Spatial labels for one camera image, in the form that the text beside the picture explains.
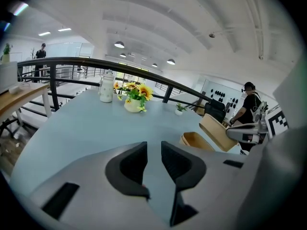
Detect large glass window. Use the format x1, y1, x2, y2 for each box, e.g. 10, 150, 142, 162
115, 62, 149, 86

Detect small green potted plant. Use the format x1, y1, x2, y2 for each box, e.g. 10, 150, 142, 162
174, 103, 188, 116

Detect yellow tray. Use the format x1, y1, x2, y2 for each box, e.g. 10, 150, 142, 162
199, 113, 240, 152
179, 138, 213, 152
181, 132, 215, 150

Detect black office chair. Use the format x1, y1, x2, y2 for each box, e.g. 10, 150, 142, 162
203, 98, 226, 124

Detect white box appliance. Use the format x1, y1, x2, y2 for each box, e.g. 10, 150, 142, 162
0, 61, 19, 95

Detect leafy plant in tall pot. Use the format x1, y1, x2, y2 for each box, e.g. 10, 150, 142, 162
1, 43, 12, 62

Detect sunflowers in white pot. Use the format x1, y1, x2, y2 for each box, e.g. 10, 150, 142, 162
113, 81, 154, 114

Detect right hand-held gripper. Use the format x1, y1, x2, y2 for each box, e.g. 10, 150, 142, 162
226, 101, 290, 143

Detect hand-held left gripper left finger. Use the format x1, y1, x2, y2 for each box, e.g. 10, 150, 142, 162
28, 141, 170, 230

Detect wooden desk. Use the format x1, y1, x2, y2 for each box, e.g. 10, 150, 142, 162
0, 82, 53, 138

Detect black metal railing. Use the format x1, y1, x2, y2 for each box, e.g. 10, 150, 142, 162
17, 57, 213, 118

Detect group of black wall items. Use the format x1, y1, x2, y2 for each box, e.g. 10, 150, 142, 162
210, 89, 239, 105

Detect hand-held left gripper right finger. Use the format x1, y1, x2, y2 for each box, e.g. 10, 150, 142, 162
161, 141, 245, 230

